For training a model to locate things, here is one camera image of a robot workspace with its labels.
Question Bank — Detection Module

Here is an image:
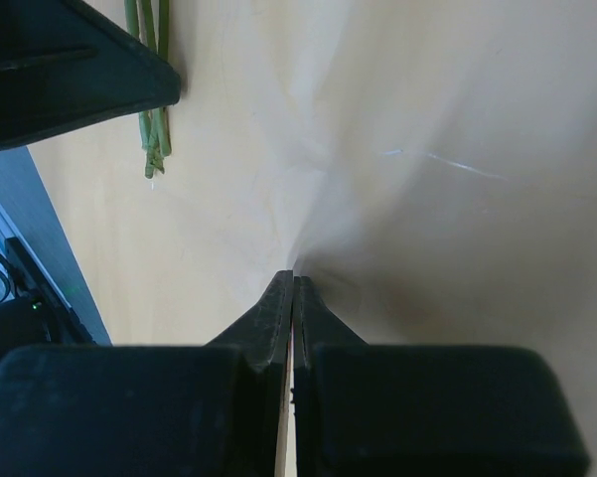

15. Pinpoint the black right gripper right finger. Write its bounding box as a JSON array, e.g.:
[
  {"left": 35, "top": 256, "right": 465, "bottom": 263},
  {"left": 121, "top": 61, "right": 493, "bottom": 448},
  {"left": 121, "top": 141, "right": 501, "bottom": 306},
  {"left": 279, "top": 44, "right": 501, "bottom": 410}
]
[{"left": 292, "top": 277, "right": 590, "bottom": 476}]

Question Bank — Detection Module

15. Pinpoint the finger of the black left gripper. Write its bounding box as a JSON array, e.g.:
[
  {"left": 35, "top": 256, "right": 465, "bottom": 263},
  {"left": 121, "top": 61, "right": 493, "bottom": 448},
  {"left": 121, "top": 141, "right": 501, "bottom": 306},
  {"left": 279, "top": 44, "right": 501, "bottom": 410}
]
[{"left": 0, "top": 1, "right": 181, "bottom": 150}]

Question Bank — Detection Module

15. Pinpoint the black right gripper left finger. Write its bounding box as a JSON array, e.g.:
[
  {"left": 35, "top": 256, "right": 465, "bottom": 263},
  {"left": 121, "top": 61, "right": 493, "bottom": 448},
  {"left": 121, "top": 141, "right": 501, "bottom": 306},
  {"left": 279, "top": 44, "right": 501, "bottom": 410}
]
[{"left": 0, "top": 270, "right": 293, "bottom": 476}]

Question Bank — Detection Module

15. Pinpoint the pink fake flower stem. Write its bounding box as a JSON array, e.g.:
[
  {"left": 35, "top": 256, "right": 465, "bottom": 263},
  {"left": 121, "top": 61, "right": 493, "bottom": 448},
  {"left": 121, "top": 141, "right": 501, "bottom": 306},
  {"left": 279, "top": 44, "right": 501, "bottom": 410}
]
[
  {"left": 137, "top": 1, "right": 166, "bottom": 177},
  {"left": 124, "top": 0, "right": 154, "bottom": 179}
]

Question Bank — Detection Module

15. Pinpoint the orange wrapping paper sheet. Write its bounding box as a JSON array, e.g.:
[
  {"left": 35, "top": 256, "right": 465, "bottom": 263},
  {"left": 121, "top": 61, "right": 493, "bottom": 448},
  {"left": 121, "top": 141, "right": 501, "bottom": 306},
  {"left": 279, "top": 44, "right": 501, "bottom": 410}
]
[{"left": 30, "top": 1, "right": 597, "bottom": 476}]

